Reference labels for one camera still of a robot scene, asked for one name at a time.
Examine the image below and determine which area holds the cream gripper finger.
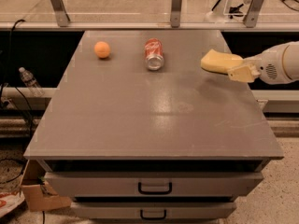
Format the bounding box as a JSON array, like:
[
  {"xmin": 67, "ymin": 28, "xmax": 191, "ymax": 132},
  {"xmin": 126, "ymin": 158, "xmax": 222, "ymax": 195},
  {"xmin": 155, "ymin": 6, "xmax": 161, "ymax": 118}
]
[{"xmin": 228, "ymin": 63, "xmax": 261, "ymax": 83}]

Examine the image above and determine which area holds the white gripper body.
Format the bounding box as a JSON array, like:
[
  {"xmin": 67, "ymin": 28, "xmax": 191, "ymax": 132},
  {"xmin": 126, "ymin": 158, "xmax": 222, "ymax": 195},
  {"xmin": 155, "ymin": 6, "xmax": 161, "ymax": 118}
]
[{"xmin": 244, "ymin": 43, "xmax": 292, "ymax": 85}]

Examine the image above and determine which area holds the yellow sponge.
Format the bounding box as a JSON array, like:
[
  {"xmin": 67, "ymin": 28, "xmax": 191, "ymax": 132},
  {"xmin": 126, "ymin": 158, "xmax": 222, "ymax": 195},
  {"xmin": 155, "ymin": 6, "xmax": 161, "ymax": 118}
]
[{"xmin": 200, "ymin": 49, "xmax": 243, "ymax": 75}]

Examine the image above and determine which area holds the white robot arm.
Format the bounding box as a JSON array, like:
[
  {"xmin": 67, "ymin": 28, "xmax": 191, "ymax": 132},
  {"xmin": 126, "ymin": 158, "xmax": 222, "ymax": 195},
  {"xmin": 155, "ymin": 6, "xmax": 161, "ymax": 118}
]
[{"xmin": 227, "ymin": 41, "xmax": 299, "ymax": 85}]

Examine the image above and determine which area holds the red coke can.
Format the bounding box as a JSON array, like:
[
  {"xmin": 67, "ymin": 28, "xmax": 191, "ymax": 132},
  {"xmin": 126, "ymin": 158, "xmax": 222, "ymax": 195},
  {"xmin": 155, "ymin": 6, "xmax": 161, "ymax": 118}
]
[{"xmin": 144, "ymin": 38, "xmax": 164, "ymax": 71}]

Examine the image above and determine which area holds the upper grey drawer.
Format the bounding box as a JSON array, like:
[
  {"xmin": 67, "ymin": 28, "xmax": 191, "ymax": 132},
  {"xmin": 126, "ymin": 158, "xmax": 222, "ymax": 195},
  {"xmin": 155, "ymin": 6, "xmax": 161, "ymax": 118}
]
[{"xmin": 46, "ymin": 172, "xmax": 263, "ymax": 199}]

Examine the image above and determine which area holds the grey drawer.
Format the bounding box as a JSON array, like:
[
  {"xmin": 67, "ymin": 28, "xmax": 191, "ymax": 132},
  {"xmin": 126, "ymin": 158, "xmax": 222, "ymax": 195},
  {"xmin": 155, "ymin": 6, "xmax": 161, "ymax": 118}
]
[
  {"xmin": 46, "ymin": 172, "xmax": 263, "ymax": 199},
  {"xmin": 71, "ymin": 202, "xmax": 236, "ymax": 221}
]

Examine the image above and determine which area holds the orange fruit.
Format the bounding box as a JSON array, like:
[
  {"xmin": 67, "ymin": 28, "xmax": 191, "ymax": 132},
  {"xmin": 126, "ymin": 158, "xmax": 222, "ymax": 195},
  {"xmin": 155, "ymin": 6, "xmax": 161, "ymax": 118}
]
[{"xmin": 94, "ymin": 41, "xmax": 110, "ymax": 59}]

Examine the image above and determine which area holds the lower grey drawer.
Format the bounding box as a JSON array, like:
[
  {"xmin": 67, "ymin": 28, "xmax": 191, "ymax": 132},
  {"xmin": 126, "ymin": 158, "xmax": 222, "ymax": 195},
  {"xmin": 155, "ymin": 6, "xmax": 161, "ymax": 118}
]
[{"xmin": 71, "ymin": 202, "xmax": 236, "ymax": 221}]

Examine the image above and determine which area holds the clear plastic water bottle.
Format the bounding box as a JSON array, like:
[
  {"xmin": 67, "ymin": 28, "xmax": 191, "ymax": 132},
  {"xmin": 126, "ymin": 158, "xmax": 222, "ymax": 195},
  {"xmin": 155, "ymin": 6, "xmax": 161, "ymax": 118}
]
[{"xmin": 19, "ymin": 67, "xmax": 44, "ymax": 97}]

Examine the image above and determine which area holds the cardboard box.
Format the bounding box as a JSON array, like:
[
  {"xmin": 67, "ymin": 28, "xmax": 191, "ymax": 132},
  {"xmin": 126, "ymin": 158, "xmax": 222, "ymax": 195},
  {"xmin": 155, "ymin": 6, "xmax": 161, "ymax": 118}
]
[{"xmin": 21, "ymin": 161, "xmax": 71, "ymax": 212}]

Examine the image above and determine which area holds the orange white bag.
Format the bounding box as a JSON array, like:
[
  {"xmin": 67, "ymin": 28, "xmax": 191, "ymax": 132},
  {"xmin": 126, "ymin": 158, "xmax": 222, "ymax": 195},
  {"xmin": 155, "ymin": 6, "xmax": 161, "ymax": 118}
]
[{"xmin": 0, "ymin": 191, "xmax": 24, "ymax": 217}]

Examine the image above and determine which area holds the right metal bracket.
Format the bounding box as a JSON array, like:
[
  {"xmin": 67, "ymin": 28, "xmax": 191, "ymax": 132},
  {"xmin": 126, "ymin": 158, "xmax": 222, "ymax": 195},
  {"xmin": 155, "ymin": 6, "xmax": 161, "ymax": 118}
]
[{"xmin": 243, "ymin": 0, "xmax": 264, "ymax": 28}]

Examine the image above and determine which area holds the metal bracket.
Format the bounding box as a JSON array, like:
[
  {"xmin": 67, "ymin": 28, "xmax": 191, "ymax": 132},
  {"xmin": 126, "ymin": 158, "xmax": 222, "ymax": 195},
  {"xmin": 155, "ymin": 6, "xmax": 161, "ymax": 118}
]
[
  {"xmin": 243, "ymin": 0, "xmax": 264, "ymax": 28},
  {"xmin": 170, "ymin": 0, "xmax": 182, "ymax": 28},
  {"xmin": 50, "ymin": 0, "xmax": 70, "ymax": 27}
]

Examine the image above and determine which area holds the middle metal bracket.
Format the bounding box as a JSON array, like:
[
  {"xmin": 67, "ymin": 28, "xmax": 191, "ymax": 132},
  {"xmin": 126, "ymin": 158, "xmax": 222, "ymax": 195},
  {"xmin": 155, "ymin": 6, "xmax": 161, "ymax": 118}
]
[{"xmin": 170, "ymin": 0, "xmax": 182, "ymax": 28}]

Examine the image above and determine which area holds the left metal bracket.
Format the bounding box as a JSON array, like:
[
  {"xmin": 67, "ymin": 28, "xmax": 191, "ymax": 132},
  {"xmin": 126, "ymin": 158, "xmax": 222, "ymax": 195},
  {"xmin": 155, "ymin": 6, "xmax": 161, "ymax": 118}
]
[{"xmin": 50, "ymin": 0, "xmax": 70, "ymax": 27}]

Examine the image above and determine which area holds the black cable left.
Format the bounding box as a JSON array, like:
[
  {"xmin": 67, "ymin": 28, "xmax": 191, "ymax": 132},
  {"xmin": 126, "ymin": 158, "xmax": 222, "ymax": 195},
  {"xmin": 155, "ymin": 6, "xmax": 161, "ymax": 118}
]
[{"xmin": 0, "ymin": 18, "xmax": 36, "ymax": 185}]

